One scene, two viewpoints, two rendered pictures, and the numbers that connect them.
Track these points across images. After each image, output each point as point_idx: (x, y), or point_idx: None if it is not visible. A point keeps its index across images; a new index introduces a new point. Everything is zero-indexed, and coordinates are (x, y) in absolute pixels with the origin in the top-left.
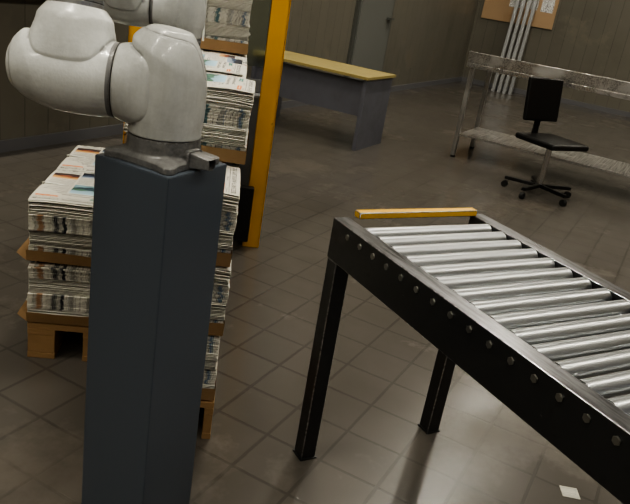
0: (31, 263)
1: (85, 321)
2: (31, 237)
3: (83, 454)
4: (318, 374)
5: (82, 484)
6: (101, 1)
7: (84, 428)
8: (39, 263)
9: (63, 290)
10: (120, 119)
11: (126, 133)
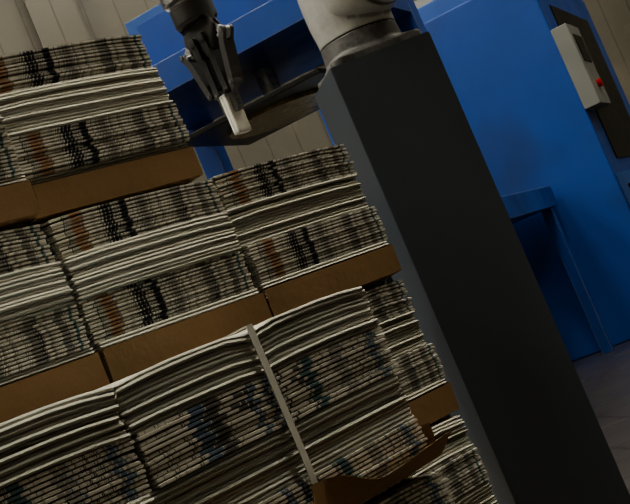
0: (431, 474)
1: None
2: (400, 395)
3: (598, 423)
4: None
5: (619, 472)
6: None
7: (581, 383)
8: (414, 477)
9: None
10: (395, 2)
11: (187, 145)
